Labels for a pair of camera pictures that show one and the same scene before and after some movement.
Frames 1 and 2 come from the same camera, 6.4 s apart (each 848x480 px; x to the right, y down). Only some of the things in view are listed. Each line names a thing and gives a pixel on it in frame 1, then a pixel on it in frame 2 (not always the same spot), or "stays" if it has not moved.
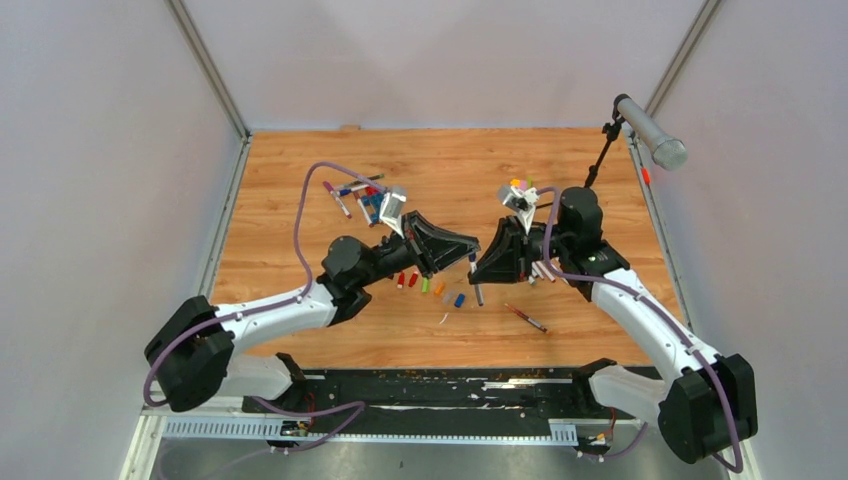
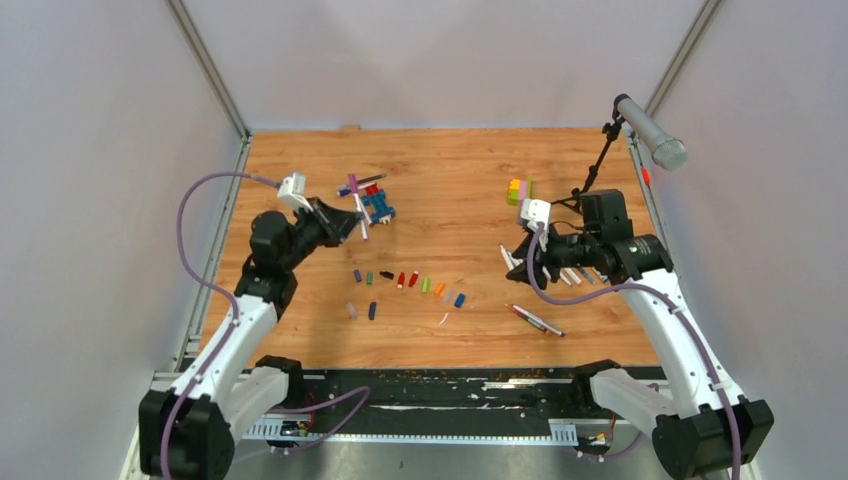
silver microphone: (669, 153) stays
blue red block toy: (372, 201) stays
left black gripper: (433, 247) to (336, 224)
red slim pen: (526, 317) stays
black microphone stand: (613, 131) stays
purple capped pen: (338, 198) to (357, 201)
